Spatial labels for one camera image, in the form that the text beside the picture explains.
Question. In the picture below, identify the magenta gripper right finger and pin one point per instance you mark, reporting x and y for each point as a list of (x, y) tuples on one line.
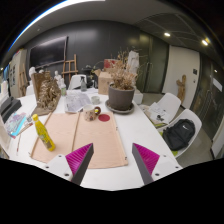
[(146, 161)]

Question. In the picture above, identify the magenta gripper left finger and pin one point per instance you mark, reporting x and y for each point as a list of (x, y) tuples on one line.
[(78, 162)]

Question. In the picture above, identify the pink bamboo table mat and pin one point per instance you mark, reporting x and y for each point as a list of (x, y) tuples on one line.
[(71, 131)]

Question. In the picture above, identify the black backpack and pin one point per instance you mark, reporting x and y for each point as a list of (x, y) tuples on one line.
[(179, 135)]

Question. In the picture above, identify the yellow plastic bottle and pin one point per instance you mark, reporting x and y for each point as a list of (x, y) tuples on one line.
[(43, 133)]

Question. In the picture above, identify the dark red round coaster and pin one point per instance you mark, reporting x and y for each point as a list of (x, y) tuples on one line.
[(104, 117)]

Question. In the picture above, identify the white chair with papers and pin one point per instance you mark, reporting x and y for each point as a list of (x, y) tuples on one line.
[(162, 112)]

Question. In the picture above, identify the floral ceramic mug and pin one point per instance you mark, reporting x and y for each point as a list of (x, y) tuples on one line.
[(90, 112)]

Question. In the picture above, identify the grey round plant saucer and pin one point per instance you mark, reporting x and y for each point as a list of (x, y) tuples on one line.
[(118, 111)]

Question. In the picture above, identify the white chair with backpack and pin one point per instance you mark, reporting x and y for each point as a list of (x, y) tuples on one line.
[(185, 114)]

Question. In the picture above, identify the small white cup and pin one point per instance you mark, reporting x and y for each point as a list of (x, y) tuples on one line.
[(95, 100)]

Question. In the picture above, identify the colourful booklet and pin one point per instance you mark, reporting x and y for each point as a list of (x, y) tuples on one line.
[(15, 123)]

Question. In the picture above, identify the carved wooden sculpture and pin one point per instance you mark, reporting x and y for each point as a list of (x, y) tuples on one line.
[(46, 91)]

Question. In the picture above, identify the grey pot with dried plant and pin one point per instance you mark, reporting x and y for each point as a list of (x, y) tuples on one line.
[(121, 89)]

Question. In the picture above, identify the clear spray bottle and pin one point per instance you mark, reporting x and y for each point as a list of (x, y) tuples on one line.
[(83, 85)]

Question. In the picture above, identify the white chair behind table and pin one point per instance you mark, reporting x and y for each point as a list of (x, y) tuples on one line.
[(75, 81)]

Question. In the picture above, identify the cardboard box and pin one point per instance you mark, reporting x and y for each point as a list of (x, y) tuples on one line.
[(104, 80)]

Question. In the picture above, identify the white plaster bust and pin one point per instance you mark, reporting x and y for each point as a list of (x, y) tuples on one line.
[(32, 70)]

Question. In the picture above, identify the wooden easel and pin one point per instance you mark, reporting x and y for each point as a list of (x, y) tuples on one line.
[(70, 67)]

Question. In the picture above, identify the black wall screen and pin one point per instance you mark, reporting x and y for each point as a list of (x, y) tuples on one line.
[(49, 52)]

